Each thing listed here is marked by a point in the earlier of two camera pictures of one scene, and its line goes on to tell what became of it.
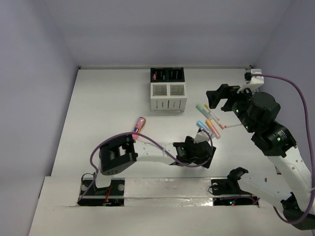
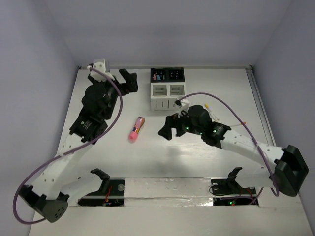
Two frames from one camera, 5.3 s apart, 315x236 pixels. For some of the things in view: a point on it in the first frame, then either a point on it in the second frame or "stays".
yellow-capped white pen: x=220 y=125 stays
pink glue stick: x=139 y=125 stays
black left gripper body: x=206 y=152 to x=122 y=85
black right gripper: x=224 y=91 to x=171 y=121
